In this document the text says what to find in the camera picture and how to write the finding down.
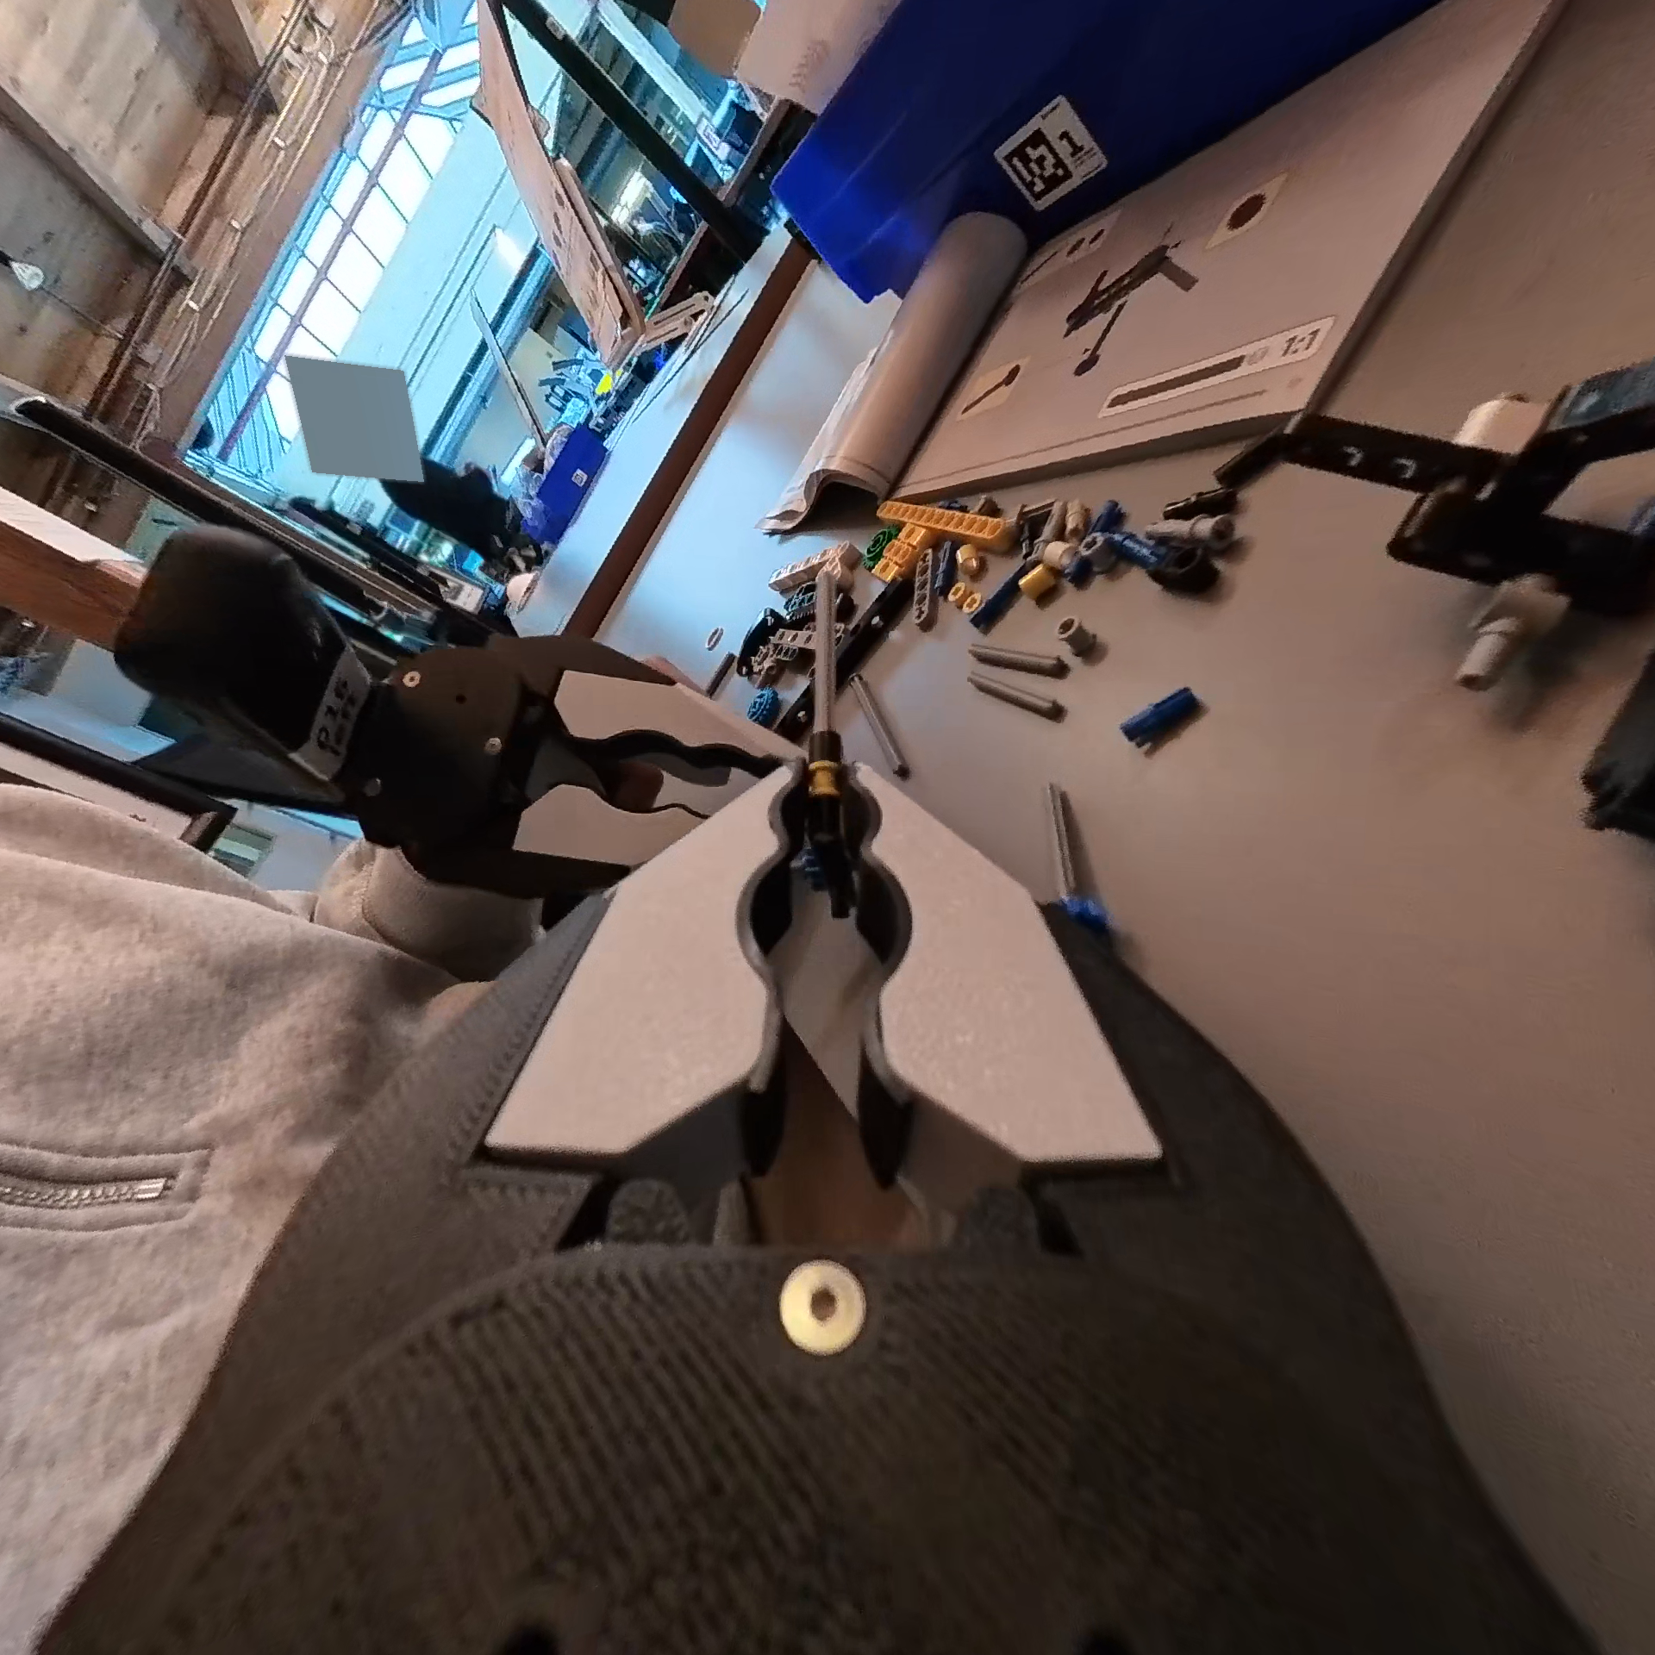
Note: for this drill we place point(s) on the blue storage bin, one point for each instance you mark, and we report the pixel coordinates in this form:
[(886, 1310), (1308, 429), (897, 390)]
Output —
[(904, 131)]

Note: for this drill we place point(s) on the large glass window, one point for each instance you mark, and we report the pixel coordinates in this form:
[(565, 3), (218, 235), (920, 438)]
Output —
[(336, 221)]

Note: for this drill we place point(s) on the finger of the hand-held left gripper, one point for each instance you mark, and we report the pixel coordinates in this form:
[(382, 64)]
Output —
[(610, 847), (647, 708)]

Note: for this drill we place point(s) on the grey lego bush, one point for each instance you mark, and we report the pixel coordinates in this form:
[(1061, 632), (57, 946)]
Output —
[(1077, 635)]

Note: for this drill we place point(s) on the blue lego pin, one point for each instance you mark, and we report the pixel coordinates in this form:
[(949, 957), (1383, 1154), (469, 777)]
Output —
[(1160, 719)]

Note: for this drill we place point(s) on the neighbouring long table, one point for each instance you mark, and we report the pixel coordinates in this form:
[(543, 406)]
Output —
[(674, 441)]

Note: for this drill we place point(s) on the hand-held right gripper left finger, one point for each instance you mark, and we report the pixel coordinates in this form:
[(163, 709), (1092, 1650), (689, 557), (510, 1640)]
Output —
[(634, 1022)]

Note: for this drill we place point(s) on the grey lego axle with stop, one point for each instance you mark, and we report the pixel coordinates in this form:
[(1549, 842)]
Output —
[(879, 728)]

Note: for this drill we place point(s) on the person's grey sweatshirt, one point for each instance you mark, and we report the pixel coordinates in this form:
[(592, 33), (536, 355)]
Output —
[(156, 1033)]

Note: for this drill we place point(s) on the black yellow lego assembly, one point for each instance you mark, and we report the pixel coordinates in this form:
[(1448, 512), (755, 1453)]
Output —
[(828, 829)]

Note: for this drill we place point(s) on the large black lego assembly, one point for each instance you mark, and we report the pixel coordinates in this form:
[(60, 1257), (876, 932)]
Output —
[(1488, 517)]

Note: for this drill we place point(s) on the small blue bin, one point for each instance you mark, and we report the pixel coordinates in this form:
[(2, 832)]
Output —
[(572, 470)]

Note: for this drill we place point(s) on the dark object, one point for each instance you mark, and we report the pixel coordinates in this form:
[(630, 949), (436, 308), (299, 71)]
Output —
[(1623, 769)]

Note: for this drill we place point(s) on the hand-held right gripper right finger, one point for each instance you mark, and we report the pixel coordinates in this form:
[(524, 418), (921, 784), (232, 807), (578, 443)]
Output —
[(1008, 1022)]

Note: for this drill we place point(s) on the pile of loose lego pieces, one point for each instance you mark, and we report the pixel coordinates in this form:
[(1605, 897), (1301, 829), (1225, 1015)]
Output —
[(1034, 556)]

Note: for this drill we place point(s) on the lego instruction booklet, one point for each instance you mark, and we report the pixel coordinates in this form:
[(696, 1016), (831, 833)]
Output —
[(1359, 196)]

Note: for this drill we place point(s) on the grey axle with blue gear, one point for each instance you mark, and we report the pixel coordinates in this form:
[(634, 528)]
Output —
[(1063, 839)]

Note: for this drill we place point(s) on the short grey lego axle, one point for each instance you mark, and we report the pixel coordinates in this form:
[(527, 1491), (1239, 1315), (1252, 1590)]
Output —
[(1018, 695), (1018, 660)]

